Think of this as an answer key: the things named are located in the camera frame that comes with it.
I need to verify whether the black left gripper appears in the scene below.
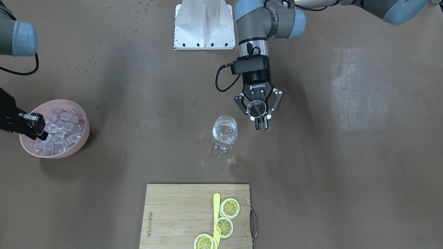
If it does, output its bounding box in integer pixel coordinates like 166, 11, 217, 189
234, 71, 284, 130

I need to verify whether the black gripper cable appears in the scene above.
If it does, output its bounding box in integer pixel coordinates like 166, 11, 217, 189
215, 64, 243, 92

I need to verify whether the yellow lemon slice far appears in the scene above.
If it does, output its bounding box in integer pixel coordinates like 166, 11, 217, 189
193, 233, 218, 249

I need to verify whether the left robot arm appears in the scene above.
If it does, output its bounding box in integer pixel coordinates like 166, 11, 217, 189
229, 0, 428, 130

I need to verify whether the clear wine glass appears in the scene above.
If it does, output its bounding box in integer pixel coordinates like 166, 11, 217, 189
212, 116, 238, 158

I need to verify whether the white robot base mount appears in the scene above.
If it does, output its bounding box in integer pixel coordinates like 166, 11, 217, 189
173, 0, 236, 50

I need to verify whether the steel jigger cup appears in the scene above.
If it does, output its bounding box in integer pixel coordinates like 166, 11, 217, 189
246, 100, 272, 131

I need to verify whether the yellow lemon slice middle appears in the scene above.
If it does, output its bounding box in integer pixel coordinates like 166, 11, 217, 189
214, 216, 234, 239

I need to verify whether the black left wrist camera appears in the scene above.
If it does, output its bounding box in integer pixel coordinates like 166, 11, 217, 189
230, 55, 269, 75

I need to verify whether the pink bowl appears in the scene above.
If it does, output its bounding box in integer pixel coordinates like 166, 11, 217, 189
19, 99, 90, 159

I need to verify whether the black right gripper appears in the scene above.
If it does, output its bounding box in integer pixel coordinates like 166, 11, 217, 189
0, 88, 48, 141

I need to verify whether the yellow plastic knife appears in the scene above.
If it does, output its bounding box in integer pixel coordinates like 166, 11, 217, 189
213, 192, 220, 249

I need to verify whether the wooden cutting board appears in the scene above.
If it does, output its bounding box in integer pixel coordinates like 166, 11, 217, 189
139, 183, 253, 249

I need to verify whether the yellow lemon slice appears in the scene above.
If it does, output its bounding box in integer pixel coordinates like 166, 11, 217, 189
214, 216, 234, 239
219, 197, 241, 220
193, 233, 218, 249

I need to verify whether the clear ice cubes pile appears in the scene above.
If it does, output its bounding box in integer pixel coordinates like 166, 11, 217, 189
33, 106, 85, 156

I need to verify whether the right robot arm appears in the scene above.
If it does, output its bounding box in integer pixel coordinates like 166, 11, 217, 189
0, 3, 48, 141

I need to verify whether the yellow lemon slice near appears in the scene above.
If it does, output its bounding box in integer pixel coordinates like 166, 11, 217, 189
219, 197, 241, 220

